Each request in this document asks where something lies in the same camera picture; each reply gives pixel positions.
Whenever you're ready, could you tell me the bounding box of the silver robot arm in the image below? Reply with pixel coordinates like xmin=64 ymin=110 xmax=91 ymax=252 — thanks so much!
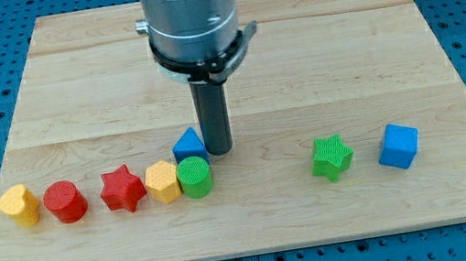
xmin=135 ymin=0 xmax=257 ymax=85

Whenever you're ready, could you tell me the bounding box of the green star block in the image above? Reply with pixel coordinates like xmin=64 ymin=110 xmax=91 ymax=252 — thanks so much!
xmin=312 ymin=135 xmax=354 ymax=183

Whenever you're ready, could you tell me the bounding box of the red star block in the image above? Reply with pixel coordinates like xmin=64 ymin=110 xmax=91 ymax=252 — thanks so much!
xmin=100 ymin=164 xmax=147 ymax=213

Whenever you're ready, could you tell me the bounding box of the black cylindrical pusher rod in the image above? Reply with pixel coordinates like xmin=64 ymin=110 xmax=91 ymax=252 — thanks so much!
xmin=190 ymin=83 xmax=233 ymax=156

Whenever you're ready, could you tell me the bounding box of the blue triangle block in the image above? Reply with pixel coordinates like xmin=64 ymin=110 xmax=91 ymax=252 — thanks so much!
xmin=172 ymin=126 xmax=210 ymax=163

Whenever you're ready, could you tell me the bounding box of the green cylinder block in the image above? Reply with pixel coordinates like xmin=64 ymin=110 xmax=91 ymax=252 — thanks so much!
xmin=177 ymin=156 xmax=213 ymax=199

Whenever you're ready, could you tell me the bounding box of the yellow hexagon block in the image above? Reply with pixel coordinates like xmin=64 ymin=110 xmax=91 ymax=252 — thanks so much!
xmin=145 ymin=160 xmax=182 ymax=204

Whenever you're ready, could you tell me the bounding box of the wooden board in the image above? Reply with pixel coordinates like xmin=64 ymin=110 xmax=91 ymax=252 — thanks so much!
xmin=0 ymin=0 xmax=466 ymax=261

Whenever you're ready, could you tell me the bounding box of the blue cube block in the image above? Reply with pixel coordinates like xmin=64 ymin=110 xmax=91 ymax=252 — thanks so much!
xmin=378 ymin=124 xmax=419 ymax=169

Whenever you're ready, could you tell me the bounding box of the red cylinder block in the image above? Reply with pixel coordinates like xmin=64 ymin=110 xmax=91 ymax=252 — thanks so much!
xmin=42 ymin=180 xmax=88 ymax=224

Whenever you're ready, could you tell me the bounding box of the yellow heart block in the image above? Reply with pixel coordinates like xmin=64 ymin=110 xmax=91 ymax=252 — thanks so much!
xmin=0 ymin=184 xmax=39 ymax=227

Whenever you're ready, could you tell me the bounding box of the black clamp ring with lever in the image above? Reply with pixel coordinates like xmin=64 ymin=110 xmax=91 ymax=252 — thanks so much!
xmin=146 ymin=19 xmax=266 ymax=96

